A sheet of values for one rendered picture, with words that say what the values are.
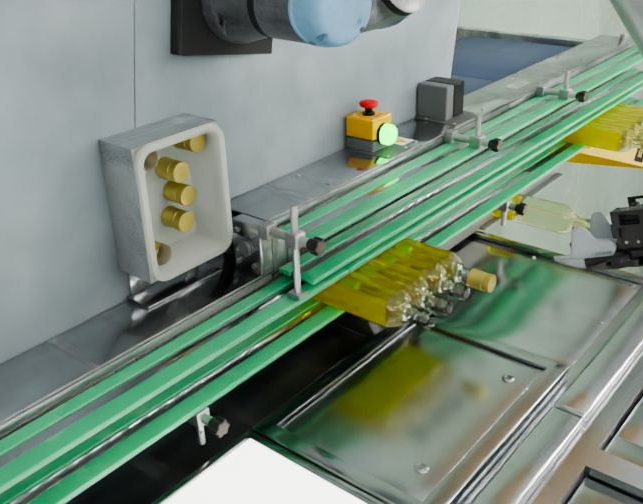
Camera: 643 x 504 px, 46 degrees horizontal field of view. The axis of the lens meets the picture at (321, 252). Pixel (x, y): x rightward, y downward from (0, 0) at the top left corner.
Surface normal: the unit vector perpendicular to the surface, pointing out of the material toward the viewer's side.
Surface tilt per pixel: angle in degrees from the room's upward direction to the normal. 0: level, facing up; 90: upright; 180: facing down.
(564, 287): 90
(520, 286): 90
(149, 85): 0
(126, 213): 90
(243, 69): 0
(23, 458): 90
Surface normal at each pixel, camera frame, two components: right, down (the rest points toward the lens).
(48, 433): -0.03, -0.89
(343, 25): 0.66, 0.33
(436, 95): -0.63, 0.36
